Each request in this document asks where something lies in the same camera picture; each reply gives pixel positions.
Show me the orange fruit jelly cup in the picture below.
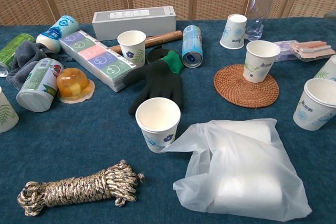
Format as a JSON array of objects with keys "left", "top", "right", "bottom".
[{"left": 56, "top": 67, "right": 95, "bottom": 103}]

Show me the beige rope bundle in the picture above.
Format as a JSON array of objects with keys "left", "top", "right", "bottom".
[{"left": 17, "top": 159, "right": 145, "bottom": 216}]

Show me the paper cup with fern print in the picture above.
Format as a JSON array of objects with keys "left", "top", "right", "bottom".
[{"left": 117, "top": 30, "right": 146, "bottom": 68}]

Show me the white squeeze bottle blue label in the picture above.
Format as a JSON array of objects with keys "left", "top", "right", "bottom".
[{"left": 36, "top": 15, "right": 80, "bottom": 53}]

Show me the blue table cloth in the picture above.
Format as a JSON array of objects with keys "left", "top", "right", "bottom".
[{"left": 0, "top": 16, "right": 336, "bottom": 224}]

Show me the light blue drink can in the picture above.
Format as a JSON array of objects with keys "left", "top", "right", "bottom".
[{"left": 182, "top": 24, "right": 205, "bottom": 69}]

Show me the brown wooden stick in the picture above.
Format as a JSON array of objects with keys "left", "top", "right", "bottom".
[{"left": 109, "top": 30, "right": 183, "bottom": 54}]

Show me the clear plastic water bottle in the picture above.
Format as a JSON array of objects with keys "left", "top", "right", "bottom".
[{"left": 245, "top": 0, "right": 278, "bottom": 41}]

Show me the purple plastic blister pack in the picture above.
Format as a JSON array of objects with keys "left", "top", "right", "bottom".
[{"left": 274, "top": 39, "right": 300, "bottom": 63}]

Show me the white plastic bag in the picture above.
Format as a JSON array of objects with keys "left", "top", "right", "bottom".
[{"left": 162, "top": 118, "right": 313, "bottom": 222}]

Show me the black glove green cuff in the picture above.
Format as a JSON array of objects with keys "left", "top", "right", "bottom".
[{"left": 122, "top": 50, "right": 185, "bottom": 116}]

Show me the pink razor pack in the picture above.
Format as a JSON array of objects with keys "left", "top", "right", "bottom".
[{"left": 288, "top": 39, "right": 336, "bottom": 63}]

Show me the white paper cup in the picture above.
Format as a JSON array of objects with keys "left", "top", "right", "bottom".
[
  {"left": 135, "top": 97, "right": 182, "bottom": 154},
  {"left": 219, "top": 14, "right": 248, "bottom": 50},
  {"left": 243, "top": 40, "right": 281, "bottom": 83},
  {"left": 293, "top": 78, "right": 336, "bottom": 132},
  {"left": 313, "top": 55, "right": 336, "bottom": 82},
  {"left": 0, "top": 86, "right": 19, "bottom": 133}
]

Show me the black tape roll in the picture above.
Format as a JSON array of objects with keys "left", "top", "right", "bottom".
[{"left": 146, "top": 46, "right": 171, "bottom": 64}]

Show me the white green drink can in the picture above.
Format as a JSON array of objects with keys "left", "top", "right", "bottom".
[{"left": 16, "top": 58, "right": 65, "bottom": 113}]

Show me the round woven coaster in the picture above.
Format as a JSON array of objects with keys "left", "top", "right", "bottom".
[{"left": 213, "top": 63, "right": 280, "bottom": 109}]

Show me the grey cloth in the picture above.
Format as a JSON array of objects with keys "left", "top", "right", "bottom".
[{"left": 6, "top": 40, "right": 62, "bottom": 91}]

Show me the multicolour tissue pack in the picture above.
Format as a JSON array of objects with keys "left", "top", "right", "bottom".
[{"left": 59, "top": 30, "right": 137, "bottom": 93}]

